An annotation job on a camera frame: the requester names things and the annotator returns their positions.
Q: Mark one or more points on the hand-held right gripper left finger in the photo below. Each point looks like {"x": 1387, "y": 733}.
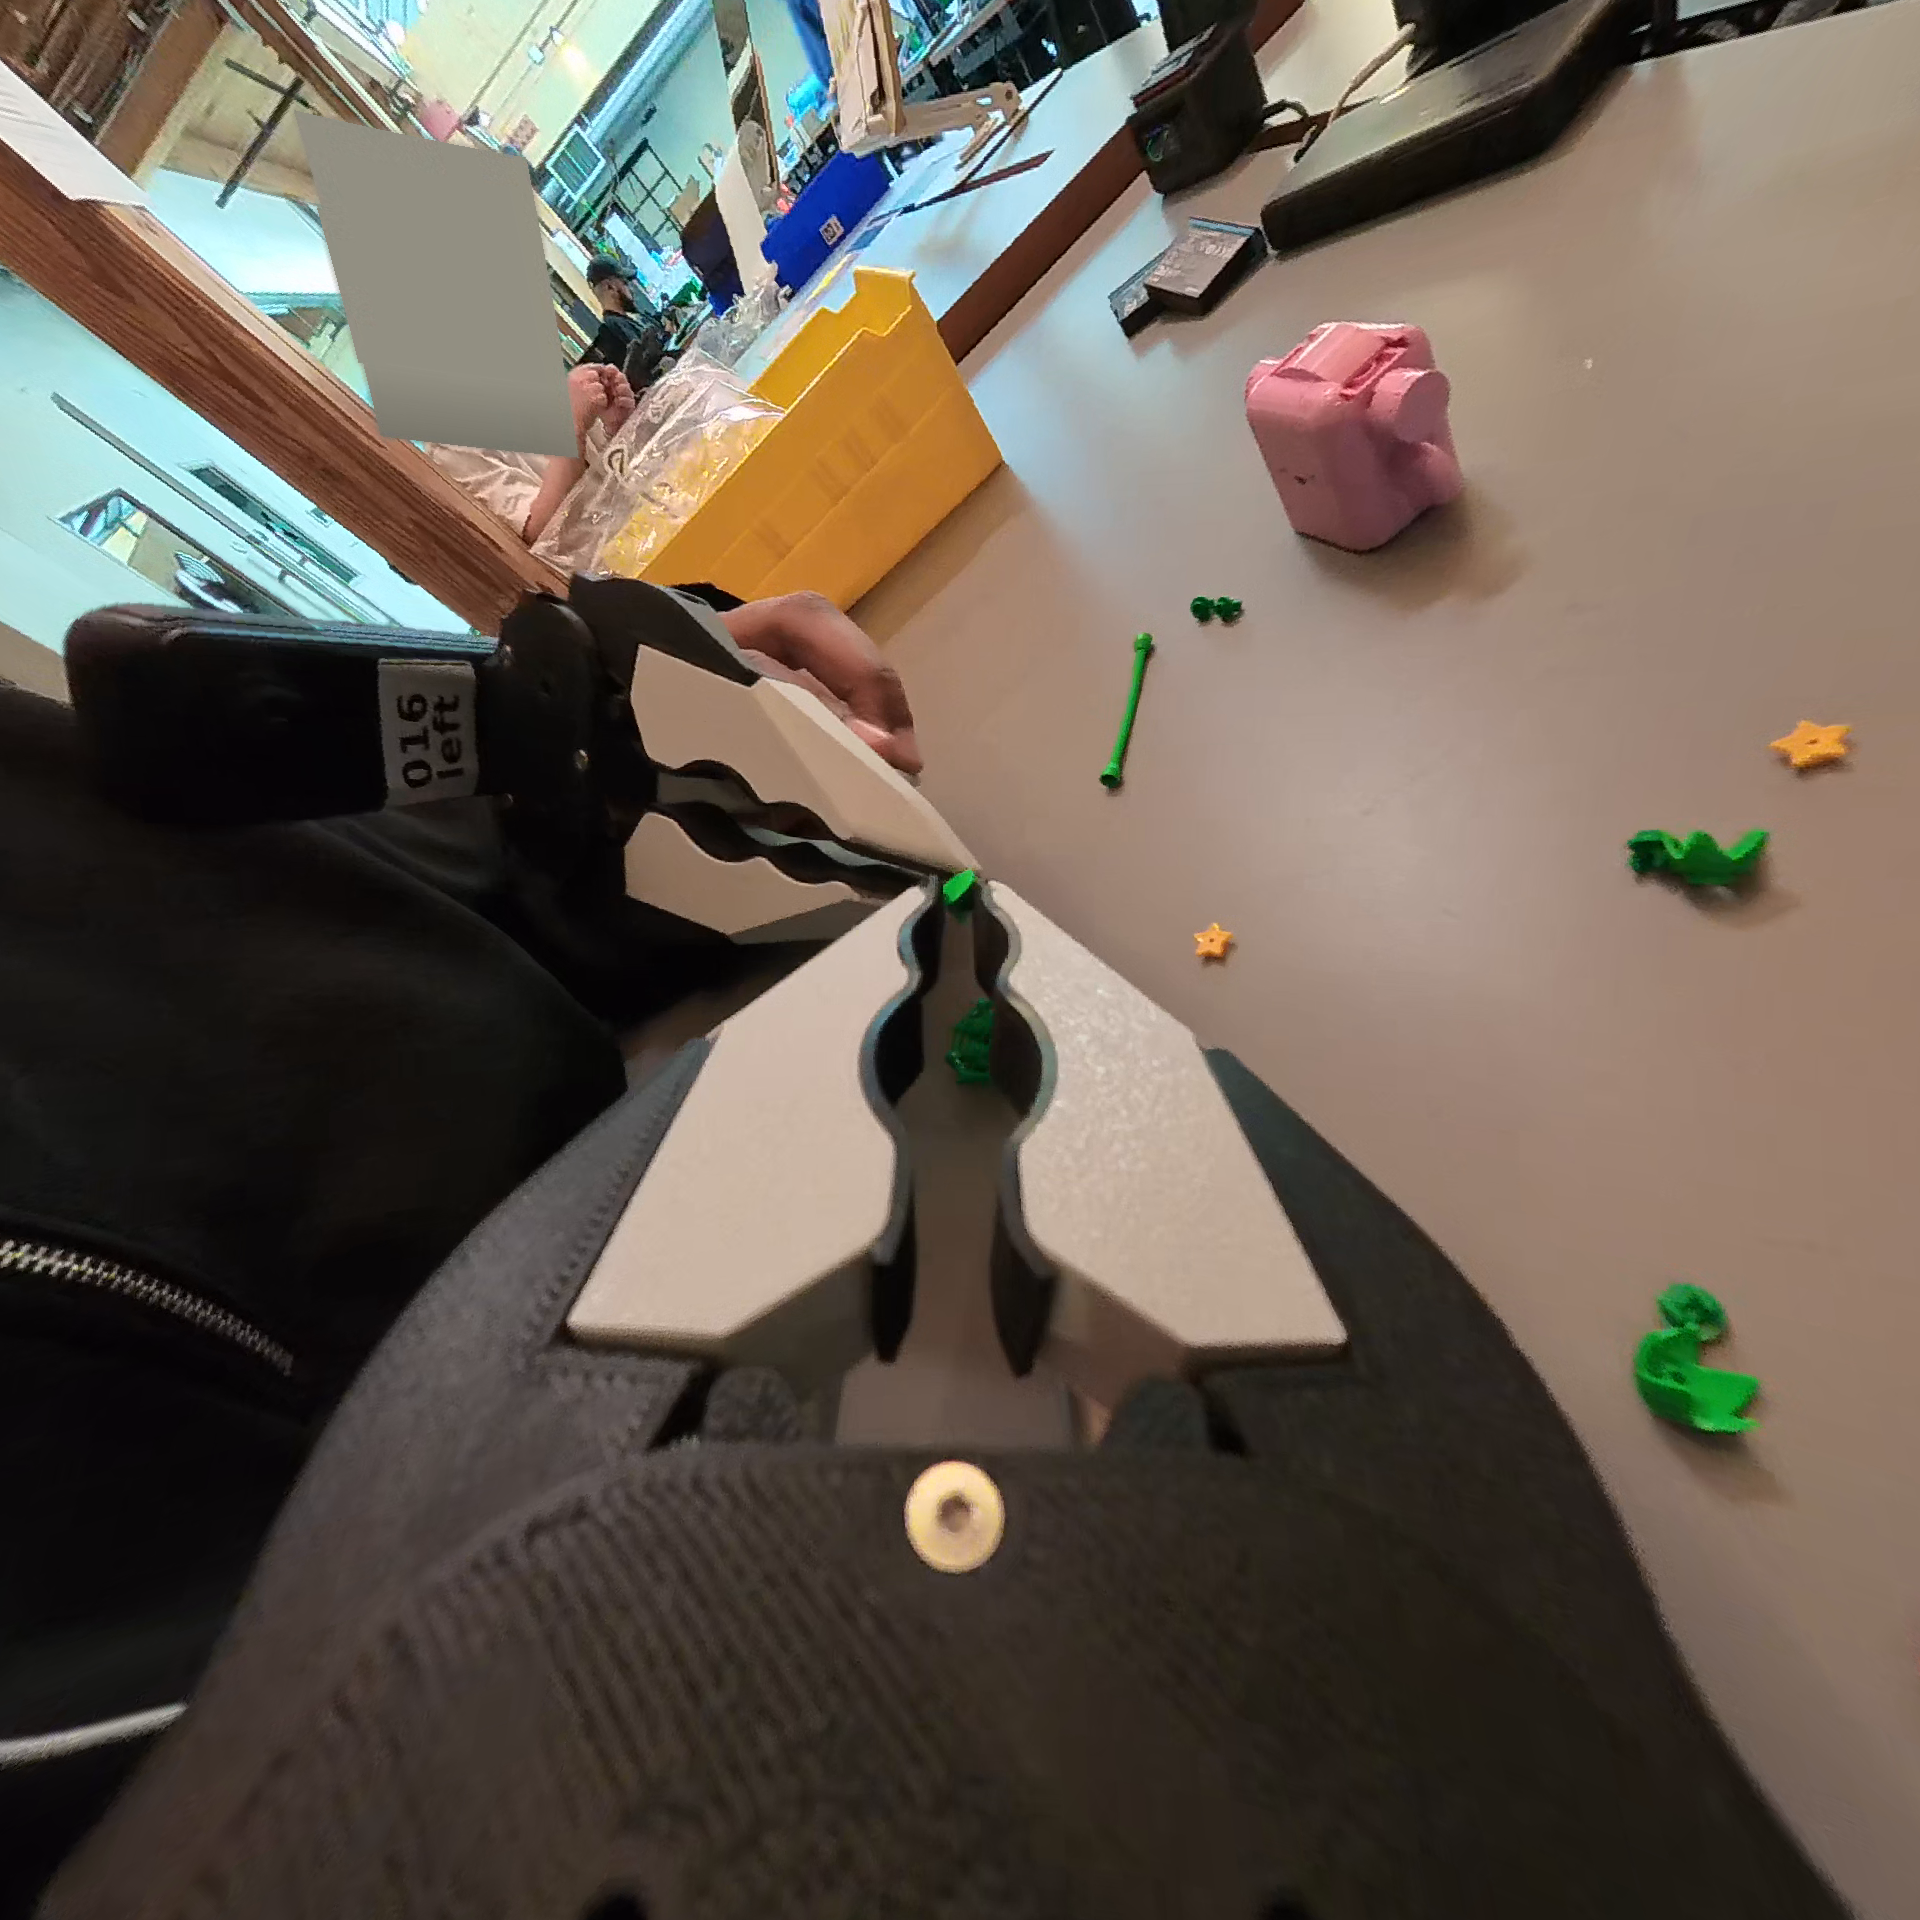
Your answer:
{"x": 749, "y": 1186}

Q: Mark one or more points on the pink plastic toy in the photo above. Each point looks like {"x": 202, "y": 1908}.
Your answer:
{"x": 1349, "y": 453}

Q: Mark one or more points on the black flat power bank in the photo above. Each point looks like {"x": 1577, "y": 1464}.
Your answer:
{"x": 1441, "y": 150}

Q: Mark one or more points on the green toy web disc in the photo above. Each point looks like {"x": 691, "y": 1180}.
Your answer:
{"x": 971, "y": 1044}

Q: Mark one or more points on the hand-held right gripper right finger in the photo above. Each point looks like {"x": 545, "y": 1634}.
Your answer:
{"x": 1169, "y": 1199}

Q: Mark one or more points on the blue storage bin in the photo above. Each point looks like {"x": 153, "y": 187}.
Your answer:
{"x": 824, "y": 215}

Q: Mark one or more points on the black battery pack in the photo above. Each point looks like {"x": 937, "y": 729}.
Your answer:
{"x": 1142, "y": 300}
{"x": 1209, "y": 256}

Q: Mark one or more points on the person's left hand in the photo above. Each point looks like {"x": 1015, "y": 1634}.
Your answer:
{"x": 840, "y": 668}

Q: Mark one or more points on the yellow storage bin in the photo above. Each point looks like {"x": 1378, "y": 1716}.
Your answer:
{"x": 858, "y": 453}

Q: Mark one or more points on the green toy stalk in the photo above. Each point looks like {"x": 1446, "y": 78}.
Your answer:
{"x": 1127, "y": 707}

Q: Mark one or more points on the wooden post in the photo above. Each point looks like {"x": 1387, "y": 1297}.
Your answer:
{"x": 225, "y": 359}

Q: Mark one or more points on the clear plastic bags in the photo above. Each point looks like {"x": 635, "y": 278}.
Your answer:
{"x": 675, "y": 434}

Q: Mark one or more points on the book stand with booklet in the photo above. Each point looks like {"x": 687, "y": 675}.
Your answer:
{"x": 932, "y": 89}

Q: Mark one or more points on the small green toy piece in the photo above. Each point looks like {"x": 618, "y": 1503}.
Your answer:
{"x": 961, "y": 889}

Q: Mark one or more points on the black charger dock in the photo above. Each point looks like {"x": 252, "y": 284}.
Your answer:
{"x": 1441, "y": 25}

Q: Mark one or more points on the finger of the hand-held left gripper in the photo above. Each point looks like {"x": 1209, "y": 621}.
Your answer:
{"x": 781, "y": 736}
{"x": 718, "y": 899}

